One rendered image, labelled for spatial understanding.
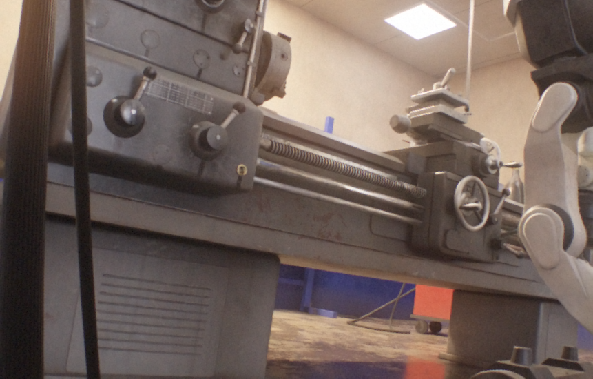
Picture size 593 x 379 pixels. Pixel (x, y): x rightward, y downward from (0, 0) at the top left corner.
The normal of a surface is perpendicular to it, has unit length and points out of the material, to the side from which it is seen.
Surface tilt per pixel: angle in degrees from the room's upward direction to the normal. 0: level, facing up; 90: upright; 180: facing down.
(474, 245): 90
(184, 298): 90
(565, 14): 101
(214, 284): 90
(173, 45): 90
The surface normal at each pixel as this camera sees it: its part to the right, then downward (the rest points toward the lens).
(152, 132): 0.58, -0.07
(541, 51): -0.68, 0.34
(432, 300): -0.56, -0.23
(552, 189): -0.73, -0.22
